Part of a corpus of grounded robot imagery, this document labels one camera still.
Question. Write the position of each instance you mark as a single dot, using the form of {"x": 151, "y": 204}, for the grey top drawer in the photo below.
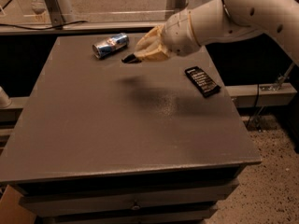
{"x": 59, "y": 205}

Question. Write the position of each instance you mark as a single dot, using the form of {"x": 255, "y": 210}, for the cardboard box corner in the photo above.
{"x": 11, "y": 212}

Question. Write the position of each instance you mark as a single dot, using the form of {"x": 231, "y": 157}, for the left metal bracket post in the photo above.
{"x": 56, "y": 17}

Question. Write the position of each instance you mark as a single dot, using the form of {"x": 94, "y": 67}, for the grey lower drawer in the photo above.
{"x": 153, "y": 215}

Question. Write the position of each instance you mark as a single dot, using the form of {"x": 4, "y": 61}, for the white pipe left edge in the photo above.
{"x": 5, "y": 101}

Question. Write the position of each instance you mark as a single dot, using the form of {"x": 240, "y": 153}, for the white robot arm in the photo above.
{"x": 223, "y": 21}

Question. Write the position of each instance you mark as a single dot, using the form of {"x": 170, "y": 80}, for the black rxbar wrapper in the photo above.
{"x": 202, "y": 81}

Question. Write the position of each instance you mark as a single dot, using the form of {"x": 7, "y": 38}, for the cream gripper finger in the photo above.
{"x": 153, "y": 53}
{"x": 151, "y": 40}

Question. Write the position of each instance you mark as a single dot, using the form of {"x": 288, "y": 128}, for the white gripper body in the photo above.
{"x": 177, "y": 32}

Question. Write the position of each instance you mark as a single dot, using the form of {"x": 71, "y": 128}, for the round metal drawer knob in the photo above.
{"x": 135, "y": 207}

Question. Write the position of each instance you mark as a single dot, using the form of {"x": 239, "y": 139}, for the blue rxbar blueberry wrapper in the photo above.
{"x": 131, "y": 58}

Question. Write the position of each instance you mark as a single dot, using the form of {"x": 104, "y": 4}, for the red bull can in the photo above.
{"x": 110, "y": 45}

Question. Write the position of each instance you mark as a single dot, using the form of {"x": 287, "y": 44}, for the grey drawer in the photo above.
{"x": 153, "y": 215}
{"x": 59, "y": 205}

